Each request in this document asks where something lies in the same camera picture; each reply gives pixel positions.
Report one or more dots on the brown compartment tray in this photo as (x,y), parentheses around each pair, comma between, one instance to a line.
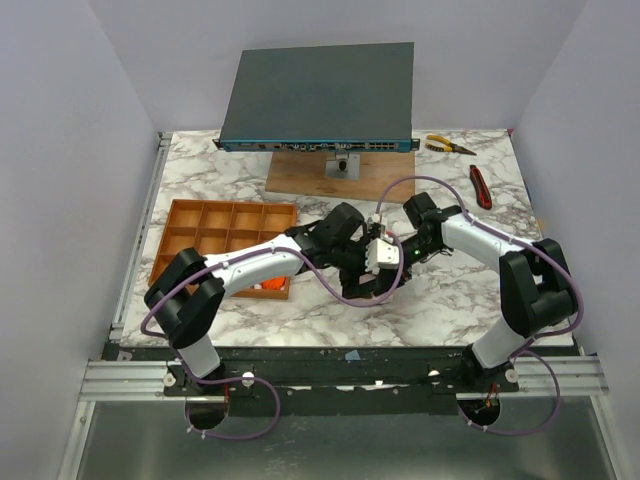
(216,227)

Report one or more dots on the pink navy-trimmed underwear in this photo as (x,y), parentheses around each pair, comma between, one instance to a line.
(380,299)

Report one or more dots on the network switch grey blue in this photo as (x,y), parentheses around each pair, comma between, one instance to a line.
(341,98)

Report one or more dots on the grey metal stand bracket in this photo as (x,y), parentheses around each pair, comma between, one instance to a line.
(344,166)

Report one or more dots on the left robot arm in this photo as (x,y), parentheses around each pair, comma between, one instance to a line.
(187,295)

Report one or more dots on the wooden base board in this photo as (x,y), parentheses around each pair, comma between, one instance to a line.
(364,176)

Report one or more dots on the orange rolled cloth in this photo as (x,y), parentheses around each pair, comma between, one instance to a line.
(275,284)

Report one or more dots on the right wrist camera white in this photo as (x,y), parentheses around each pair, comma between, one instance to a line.
(375,226)

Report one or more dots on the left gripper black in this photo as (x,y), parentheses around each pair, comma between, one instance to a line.
(351,283)

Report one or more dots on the aluminium frame rail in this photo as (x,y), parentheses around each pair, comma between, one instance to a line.
(113,380)

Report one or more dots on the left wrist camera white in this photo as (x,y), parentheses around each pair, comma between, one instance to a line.
(382,255)

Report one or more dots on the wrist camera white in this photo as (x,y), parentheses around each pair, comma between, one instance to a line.
(375,226)
(382,255)

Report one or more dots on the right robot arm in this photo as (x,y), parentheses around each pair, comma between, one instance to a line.
(534,292)

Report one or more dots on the yellow handled pliers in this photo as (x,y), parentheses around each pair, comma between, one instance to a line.
(441,144)

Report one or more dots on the black mounting rail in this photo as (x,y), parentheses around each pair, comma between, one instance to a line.
(324,381)

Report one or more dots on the red black utility knife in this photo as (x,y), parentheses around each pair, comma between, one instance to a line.
(482,193)

